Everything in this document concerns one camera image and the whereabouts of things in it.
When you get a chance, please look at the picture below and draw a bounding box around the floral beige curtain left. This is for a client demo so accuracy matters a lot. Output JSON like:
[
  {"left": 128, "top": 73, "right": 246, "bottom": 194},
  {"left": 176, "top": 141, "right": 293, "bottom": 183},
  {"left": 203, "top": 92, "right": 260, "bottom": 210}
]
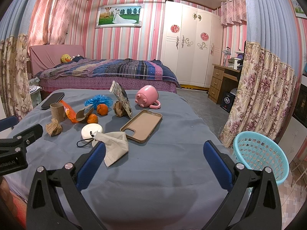
[{"left": 1, "top": 0, "right": 36, "bottom": 120}]

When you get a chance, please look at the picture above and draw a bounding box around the orange snack wrapper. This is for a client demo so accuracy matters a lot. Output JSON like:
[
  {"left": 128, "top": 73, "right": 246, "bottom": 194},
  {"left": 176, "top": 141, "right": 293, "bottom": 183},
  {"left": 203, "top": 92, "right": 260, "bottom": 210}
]
[{"left": 59, "top": 100, "right": 78, "bottom": 123}]

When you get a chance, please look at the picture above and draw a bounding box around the crumpled brown paper ball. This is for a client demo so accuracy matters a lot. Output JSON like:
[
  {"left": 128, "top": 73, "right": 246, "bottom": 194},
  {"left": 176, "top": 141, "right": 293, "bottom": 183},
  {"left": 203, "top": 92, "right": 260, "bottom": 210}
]
[{"left": 113, "top": 101, "right": 127, "bottom": 117}]

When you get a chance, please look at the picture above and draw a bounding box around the brown paper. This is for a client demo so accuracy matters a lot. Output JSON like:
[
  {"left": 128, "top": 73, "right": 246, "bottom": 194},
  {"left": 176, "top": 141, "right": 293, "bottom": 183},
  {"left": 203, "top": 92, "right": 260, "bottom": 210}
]
[{"left": 45, "top": 118, "right": 63, "bottom": 137}]

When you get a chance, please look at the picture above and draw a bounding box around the pink window curtain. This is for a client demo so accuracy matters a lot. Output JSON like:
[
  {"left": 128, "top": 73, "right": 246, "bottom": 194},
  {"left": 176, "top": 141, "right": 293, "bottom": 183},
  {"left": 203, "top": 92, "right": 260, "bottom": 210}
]
[{"left": 28, "top": 0, "right": 76, "bottom": 47}]

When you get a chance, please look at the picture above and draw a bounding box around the blue plastic bag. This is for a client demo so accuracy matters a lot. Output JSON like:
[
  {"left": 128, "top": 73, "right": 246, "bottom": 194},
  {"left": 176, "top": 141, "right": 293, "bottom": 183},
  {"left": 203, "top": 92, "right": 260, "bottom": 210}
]
[{"left": 84, "top": 94, "right": 113, "bottom": 110}]

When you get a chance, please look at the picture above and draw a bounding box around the grey cloth pouch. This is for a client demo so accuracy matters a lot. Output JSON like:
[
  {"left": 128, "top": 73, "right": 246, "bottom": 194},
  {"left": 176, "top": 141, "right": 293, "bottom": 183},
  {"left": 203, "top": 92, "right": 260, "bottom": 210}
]
[{"left": 93, "top": 131, "right": 129, "bottom": 167}]

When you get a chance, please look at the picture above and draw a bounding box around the black smartphone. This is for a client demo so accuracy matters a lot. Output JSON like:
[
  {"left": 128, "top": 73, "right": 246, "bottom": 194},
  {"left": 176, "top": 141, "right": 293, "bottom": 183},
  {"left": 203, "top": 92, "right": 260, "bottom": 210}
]
[{"left": 41, "top": 92, "right": 64, "bottom": 110}]

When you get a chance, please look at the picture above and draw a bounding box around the framed wedding photo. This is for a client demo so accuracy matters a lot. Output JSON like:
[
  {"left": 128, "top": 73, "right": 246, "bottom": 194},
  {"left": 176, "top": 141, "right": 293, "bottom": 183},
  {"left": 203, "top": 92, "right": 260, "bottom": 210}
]
[{"left": 95, "top": 4, "right": 144, "bottom": 29}]

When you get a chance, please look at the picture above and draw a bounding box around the floral beige curtain right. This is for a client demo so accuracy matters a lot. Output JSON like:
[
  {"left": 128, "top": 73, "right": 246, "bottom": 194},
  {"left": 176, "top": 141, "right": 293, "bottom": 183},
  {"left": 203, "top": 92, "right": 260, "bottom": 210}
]
[{"left": 220, "top": 0, "right": 300, "bottom": 147}]

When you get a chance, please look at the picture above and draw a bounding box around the orange tangerine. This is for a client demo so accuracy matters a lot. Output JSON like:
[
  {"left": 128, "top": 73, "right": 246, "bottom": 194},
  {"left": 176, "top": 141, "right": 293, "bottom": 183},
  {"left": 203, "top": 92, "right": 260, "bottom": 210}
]
[
  {"left": 87, "top": 113, "right": 98, "bottom": 124},
  {"left": 96, "top": 103, "right": 109, "bottom": 116}
]

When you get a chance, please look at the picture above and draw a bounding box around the cardboard toilet roll tube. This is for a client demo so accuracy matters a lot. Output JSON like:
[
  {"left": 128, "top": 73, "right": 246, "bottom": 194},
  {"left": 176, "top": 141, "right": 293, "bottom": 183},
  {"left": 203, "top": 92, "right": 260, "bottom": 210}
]
[{"left": 50, "top": 102, "right": 66, "bottom": 122}]

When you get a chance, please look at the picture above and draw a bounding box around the wooden desk with drawers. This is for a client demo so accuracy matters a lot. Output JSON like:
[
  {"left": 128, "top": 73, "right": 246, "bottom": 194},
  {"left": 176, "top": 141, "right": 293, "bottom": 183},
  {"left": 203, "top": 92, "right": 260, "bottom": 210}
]
[{"left": 208, "top": 64, "right": 240, "bottom": 104}]

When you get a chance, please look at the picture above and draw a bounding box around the yellow duck plush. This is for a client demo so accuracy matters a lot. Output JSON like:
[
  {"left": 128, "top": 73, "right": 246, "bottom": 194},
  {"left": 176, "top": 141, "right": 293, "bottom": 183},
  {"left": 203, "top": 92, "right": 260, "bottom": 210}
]
[{"left": 60, "top": 54, "right": 72, "bottom": 63}]

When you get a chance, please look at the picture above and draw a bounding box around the patterned snack bag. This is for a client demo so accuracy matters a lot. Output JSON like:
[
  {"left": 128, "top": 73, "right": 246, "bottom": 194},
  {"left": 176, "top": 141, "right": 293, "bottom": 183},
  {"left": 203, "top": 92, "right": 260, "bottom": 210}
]
[{"left": 109, "top": 81, "right": 133, "bottom": 119}]

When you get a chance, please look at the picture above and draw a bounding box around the pink pig mug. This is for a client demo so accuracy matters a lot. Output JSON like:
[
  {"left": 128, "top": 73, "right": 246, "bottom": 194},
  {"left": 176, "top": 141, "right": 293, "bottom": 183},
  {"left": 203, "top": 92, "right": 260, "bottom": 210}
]
[{"left": 135, "top": 85, "right": 161, "bottom": 110}]

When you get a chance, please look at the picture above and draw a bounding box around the white wardrobe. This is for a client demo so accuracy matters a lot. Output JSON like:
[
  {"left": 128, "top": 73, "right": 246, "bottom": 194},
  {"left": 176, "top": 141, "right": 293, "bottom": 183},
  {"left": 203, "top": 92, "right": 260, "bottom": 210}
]
[{"left": 160, "top": 1, "right": 223, "bottom": 88}]

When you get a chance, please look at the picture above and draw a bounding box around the torn brown cardboard piece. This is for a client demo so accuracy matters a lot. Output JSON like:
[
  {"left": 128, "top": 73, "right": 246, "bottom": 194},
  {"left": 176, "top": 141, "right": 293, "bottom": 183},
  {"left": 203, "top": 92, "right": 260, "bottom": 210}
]
[{"left": 76, "top": 105, "right": 94, "bottom": 122}]

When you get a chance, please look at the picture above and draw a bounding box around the tan phone case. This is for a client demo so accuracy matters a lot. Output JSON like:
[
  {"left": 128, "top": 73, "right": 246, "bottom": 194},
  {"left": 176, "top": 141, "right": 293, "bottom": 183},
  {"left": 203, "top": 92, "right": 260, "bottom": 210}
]
[{"left": 120, "top": 110, "right": 162, "bottom": 143}]

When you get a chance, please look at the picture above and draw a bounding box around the white round soap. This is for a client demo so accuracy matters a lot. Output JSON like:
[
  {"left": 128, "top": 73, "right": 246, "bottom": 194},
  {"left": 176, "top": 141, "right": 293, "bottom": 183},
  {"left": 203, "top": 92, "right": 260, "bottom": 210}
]
[{"left": 81, "top": 123, "right": 103, "bottom": 142}]

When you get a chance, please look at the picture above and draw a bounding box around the black box under desk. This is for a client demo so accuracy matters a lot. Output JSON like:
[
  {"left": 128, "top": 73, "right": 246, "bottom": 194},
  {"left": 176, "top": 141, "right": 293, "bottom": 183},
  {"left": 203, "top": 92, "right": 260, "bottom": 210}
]
[{"left": 220, "top": 92, "right": 236, "bottom": 113}]

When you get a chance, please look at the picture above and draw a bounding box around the floral beige curtain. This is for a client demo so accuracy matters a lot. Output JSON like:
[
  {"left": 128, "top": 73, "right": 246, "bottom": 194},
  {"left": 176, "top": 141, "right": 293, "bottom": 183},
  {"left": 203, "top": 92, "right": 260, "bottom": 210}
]
[
  {"left": 1, "top": 0, "right": 36, "bottom": 120},
  {"left": 220, "top": 0, "right": 300, "bottom": 147}
]

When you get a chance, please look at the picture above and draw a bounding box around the turquoise plastic laundry basket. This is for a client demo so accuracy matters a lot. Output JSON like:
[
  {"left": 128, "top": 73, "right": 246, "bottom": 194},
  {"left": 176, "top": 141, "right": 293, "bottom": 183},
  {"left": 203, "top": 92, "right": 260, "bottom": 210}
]
[{"left": 233, "top": 131, "right": 289, "bottom": 185}]

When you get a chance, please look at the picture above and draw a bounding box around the pink bed with plaid quilt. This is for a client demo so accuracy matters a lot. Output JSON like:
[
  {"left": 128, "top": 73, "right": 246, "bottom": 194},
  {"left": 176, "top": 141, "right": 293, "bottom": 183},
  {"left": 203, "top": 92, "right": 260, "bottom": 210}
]
[{"left": 30, "top": 45, "right": 180, "bottom": 92}]

